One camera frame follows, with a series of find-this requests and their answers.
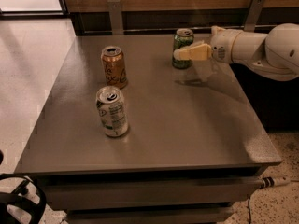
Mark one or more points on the right metal wall bracket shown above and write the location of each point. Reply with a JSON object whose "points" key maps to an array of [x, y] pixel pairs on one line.
{"points": [[254, 12]]}

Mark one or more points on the green soda can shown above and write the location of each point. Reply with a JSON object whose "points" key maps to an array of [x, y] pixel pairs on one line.
{"points": [[182, 38]]}

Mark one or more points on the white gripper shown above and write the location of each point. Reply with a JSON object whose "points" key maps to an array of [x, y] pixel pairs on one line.
{"points": [[220, 46]]}

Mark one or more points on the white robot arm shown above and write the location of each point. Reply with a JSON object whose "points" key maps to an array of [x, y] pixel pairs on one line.
{"points": [[274, 55]]}

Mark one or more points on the left metal wall bracket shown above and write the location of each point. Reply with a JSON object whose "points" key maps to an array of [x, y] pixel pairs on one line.
{"points": [[115, 15]]}

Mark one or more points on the white cable plug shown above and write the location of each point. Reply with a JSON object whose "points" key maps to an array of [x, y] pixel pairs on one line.
{"points": [[269, 182]]}

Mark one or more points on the grey drawer cabinet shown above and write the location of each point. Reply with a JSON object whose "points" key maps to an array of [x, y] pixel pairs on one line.
{"points": [[194, 145]]}

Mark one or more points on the white soda can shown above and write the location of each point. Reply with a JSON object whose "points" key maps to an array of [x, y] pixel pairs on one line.
{"points": [[111, 108]]}

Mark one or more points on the orange soda can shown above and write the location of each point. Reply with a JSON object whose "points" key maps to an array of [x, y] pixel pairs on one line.
{"points": [[113, 63]]}

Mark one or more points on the metal wall bracket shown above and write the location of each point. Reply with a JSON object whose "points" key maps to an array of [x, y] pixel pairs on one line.
{"points": [[115, 15], [254, 12]]}

